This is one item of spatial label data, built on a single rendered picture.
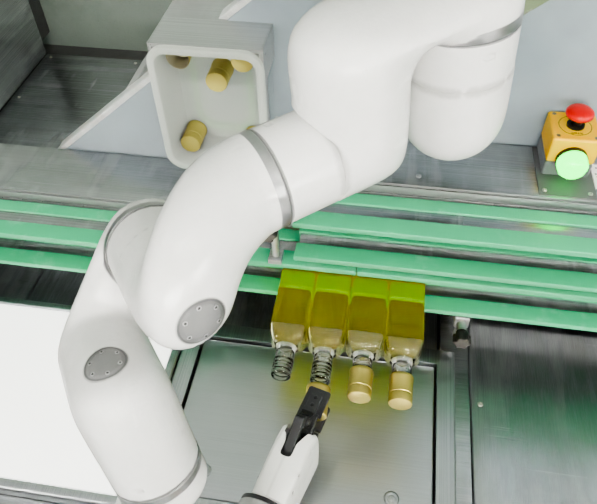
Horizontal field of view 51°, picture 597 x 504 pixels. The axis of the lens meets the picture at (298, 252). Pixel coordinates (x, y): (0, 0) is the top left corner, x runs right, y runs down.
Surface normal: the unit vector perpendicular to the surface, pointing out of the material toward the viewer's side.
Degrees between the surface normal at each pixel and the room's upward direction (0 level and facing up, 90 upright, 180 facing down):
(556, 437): 90
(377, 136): 32
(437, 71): 19
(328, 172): 44
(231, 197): 70
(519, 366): 89
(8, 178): 90
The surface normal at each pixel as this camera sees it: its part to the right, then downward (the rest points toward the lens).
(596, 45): -0.15, 0.73
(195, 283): 0.43, 0.25
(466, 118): 0.09, 0.73
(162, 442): 0.71, 0.24
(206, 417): -0.01, -0.67
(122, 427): 0.27, 0.44
